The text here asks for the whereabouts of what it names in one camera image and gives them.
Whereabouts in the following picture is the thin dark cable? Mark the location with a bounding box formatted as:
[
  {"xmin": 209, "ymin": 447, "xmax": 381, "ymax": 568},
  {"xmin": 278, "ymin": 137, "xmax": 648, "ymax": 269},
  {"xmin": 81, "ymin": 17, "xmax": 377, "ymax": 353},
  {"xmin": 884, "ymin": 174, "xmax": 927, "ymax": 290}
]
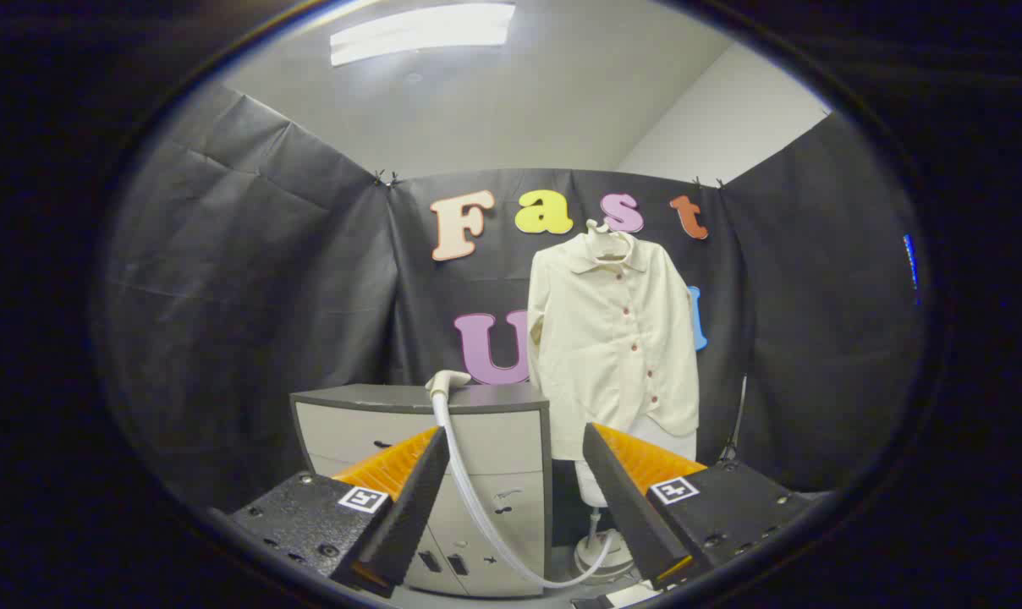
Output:
[{"xmin": 718, "ymin": 376, "xmax": 749, "ymax": 464}]

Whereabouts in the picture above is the white mannequin torso stand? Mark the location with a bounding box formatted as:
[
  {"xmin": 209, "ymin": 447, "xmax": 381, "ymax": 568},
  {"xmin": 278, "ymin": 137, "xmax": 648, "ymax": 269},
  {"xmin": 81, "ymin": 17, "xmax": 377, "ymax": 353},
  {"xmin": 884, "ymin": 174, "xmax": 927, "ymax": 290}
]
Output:
[{"xmin": 574, "ymin": 218, "xmax": 700, "ymax": 584}]

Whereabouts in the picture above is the black backdrop cloth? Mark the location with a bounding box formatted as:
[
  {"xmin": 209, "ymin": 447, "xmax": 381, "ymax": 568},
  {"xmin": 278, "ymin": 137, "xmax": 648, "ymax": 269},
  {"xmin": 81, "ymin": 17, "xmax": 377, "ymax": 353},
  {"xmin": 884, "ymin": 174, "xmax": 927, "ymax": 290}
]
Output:
[{"xmin": 103, "ymin": 80, "xmax": 928, "ymax": 518}]

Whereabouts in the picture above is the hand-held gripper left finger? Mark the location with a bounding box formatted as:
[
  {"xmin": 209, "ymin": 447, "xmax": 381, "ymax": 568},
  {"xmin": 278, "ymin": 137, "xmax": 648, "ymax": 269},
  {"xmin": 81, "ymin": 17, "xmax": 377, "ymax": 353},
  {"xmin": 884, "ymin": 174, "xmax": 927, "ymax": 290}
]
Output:
[{"xmin": 223, "ymin": 425, "xmax": 451, "ymax": 600}]

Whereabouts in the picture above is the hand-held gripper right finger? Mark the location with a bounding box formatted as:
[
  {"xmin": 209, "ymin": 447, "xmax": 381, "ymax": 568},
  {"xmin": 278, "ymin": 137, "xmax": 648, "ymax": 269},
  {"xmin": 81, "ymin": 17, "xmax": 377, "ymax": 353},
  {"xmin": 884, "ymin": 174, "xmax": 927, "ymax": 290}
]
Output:
[{"xmin": 583, "ymin": 422, "xmax": 818, "ymax": 592}]

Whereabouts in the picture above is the cream button shirt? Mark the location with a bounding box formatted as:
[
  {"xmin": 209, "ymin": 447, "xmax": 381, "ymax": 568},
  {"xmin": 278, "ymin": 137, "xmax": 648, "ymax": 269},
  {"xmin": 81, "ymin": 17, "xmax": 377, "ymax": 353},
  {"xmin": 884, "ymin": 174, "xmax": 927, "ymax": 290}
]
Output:
[{"xmin": 526, "ymin": 233, "xmax": 701, "ymax": 463}]

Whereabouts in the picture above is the ceiling light panel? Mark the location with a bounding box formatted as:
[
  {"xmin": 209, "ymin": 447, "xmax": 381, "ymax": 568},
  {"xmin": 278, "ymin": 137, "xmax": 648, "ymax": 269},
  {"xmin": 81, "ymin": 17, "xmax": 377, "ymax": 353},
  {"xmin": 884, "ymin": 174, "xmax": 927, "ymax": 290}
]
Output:
[{"xmin": 330, "ymin": 3, "xmax": 517, "ymax": 68}]

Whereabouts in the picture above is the grey drawer cabinet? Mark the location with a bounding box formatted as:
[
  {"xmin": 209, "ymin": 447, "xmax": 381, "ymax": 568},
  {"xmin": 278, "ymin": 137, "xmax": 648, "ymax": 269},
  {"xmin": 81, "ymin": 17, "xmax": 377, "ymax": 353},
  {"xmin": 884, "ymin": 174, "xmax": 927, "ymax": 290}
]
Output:
[{"xmin": 289, "ymin": 383, "xmax": 554, "ymax": 599}]

